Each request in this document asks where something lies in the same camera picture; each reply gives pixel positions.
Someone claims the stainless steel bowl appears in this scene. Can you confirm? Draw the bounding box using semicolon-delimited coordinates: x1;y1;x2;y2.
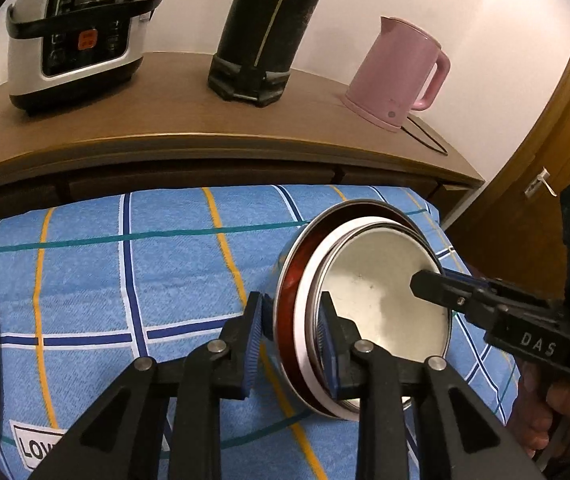
265;200;453;422

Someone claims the pink electric kettle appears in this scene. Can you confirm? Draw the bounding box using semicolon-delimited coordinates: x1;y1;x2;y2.
341;16;452;133

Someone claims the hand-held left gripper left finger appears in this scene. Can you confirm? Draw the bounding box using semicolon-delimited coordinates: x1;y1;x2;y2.
27;290;266;480

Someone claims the white black rice cooker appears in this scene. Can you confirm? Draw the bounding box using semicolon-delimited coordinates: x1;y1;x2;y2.
6;0;166;116

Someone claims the blue plaid tablecloth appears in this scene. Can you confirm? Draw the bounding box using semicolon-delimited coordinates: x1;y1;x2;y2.
0;184;520;480

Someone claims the wooden door with handle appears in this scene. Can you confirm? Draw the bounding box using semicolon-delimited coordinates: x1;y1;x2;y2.
437;17;570;241

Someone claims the person's right hand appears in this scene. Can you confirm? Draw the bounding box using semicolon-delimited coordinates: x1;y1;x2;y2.
509;357;570;458

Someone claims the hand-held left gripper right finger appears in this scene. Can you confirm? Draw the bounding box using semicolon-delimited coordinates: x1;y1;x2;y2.
317;292;548;480

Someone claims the brown wooden cabinet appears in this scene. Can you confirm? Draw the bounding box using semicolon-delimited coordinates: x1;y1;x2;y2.
0;51;486;226

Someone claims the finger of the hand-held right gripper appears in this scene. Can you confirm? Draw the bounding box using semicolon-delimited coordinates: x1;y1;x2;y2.
409;269;498;330
444;270;496;289

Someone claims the tall black thermos flask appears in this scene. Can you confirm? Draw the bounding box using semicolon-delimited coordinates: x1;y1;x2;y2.
208;0;338;108

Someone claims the metal door handle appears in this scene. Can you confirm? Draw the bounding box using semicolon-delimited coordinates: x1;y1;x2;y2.
525;166;558;198

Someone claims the black kettle power cable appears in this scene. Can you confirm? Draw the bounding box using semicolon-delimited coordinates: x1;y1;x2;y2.
402;115;450;157

